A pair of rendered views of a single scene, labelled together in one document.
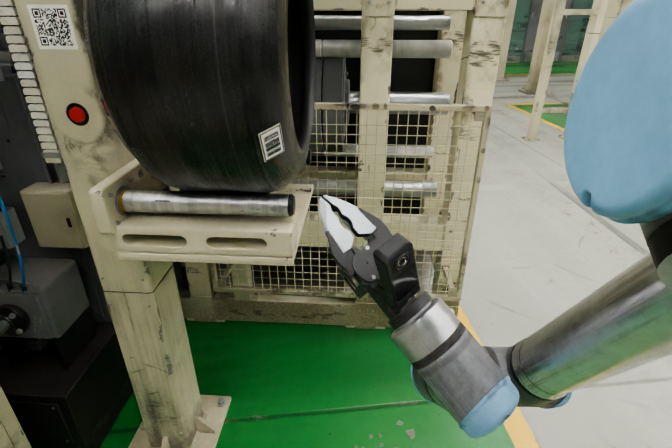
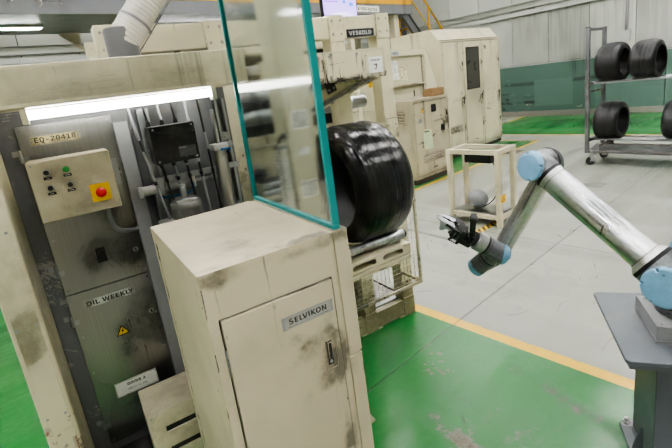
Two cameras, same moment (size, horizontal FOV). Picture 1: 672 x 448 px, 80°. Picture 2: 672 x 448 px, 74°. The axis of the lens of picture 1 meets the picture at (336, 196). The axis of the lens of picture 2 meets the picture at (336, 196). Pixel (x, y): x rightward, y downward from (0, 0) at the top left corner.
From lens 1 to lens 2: 1.70 m
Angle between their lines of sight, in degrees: 34
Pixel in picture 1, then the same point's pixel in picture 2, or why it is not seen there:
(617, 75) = (526, 164)
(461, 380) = (498, 246)
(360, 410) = (410, 359)
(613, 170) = (531, 174)
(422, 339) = (485, 240)
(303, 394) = (378, 370)
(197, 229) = (380, 253)
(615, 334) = (523, 215)
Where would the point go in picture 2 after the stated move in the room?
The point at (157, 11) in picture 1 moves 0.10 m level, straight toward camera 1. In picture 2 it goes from (389, 171) to (411, 170)
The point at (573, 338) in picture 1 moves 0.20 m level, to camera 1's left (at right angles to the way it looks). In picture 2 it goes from (514, 223) to (487, 236)
